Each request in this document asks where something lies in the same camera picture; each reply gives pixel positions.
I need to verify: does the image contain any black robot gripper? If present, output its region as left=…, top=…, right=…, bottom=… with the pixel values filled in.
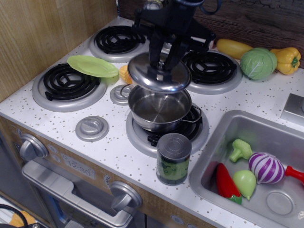
left=132, top=0, right=217, bottom=71

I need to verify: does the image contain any steel pot lid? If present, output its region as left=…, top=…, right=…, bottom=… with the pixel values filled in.
left=127, top=53, right=191, bottom=94

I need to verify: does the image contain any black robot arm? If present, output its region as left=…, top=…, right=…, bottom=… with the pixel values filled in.
left=133, top=0, right=221, bottom=71

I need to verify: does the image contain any hanging steel ladle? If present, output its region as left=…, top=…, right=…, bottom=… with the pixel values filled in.
left=143, top=0, right=163, bottom=10

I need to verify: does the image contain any white red toy cheese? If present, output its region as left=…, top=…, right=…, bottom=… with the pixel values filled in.
left=191, top=37, right=214, bottom=50

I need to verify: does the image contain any toy corn cob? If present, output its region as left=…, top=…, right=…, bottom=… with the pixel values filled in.
left=119, top=65, right=132, bottom=84

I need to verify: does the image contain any back right stove burner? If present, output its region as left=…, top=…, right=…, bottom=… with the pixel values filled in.
left=182, top=51, right=243, bottom=95

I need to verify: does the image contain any yellow toy squash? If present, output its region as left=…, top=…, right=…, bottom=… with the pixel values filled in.
left=216, top=39, right=253, bottom=59

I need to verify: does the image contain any green plastic plate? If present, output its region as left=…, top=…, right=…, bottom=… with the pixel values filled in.
left=67, top=55, right=119, bottom=78

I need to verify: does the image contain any middle grey stove knob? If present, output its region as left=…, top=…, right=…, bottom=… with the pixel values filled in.
left=110, top=84, right=134, bottom=106

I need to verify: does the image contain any green toy cabbage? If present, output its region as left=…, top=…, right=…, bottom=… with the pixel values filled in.
left=240, top=47, right=277, bottom=80

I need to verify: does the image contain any front right stove burner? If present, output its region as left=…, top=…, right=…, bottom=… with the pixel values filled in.
left=126, top=105, right=209, bottom=158

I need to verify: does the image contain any green labelled toy can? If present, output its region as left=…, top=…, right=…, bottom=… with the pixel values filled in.
left=156, top=133, right=192, bottom=185

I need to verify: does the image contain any front grey stove knob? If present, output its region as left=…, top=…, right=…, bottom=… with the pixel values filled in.
left=75, top=116, right=109, bottom=142

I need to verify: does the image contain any front left stove burner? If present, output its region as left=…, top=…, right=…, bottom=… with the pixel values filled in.
left=32, top=63, right=107, bottom=112

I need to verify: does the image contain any yellow toy bell pepper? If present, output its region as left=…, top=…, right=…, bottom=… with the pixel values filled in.
left=270, top=47, right=301, bottom=75

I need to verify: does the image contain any green toy broccoli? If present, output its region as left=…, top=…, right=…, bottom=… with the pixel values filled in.
left=229, top=139, right=253, bottom=162

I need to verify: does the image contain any grey faucet base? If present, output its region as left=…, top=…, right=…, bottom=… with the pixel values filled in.
left=281, top=94, right=304, bottom=126

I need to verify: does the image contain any oven clock display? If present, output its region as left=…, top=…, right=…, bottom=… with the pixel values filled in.
left=61, top=153, right=95, bottom=180

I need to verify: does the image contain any red toy chili pepper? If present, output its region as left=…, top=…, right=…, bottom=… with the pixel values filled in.
left=216, top=163, right=242, bottom=205

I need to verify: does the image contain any light green toy pear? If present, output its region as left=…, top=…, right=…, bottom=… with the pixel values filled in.
left=232, top=170, right=257, bottom=200

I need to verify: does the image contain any right oven dial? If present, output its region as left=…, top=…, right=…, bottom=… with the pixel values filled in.
left=110, top=181, right=143, bottom=212

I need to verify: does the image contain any oven dial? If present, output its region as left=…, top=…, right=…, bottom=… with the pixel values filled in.
left=19, top=133, right=49, bottom=162
left=110, top=181, right=143, bottom=212

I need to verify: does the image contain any purple toy onion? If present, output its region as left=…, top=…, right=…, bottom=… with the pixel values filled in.
left=248, top=152, right=285, bottom=184

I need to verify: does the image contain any left oven dial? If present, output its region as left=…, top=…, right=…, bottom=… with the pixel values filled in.
left=19, top=133, right=49, bottom=162

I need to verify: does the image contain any red toy piece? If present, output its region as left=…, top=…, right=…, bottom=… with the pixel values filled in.
left=285, top=166, right=304, bottom=185

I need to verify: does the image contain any silver toy sink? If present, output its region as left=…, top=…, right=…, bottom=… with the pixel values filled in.
left=190, top=110, right=304, bottom=228

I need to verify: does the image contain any orange object bottom left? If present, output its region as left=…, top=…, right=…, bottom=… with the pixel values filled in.
left=9, top=211, right=36, bottom=228

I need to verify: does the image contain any steel pot with handles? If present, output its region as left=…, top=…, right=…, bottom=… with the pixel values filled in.
left=120, top=84, right=202, bottom=132

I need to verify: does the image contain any grey oven door handle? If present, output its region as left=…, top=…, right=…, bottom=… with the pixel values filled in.
left=22, top=161, right=133, bottom=228

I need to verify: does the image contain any black cable bottom left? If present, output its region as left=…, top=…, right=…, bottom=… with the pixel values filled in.
left=0, top=203, right=31, bottom=226

